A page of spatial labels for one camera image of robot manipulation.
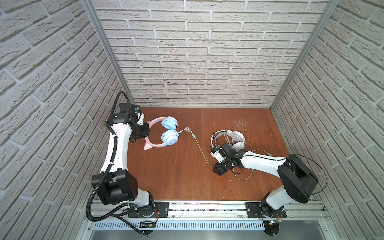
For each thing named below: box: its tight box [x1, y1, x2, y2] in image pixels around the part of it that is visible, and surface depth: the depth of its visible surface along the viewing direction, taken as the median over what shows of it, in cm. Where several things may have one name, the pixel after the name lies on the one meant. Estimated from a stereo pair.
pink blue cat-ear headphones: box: [160, 116, 180, 147], surface depth 75 cm
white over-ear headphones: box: [211, 130, 247, 152], surface depth 96 cm
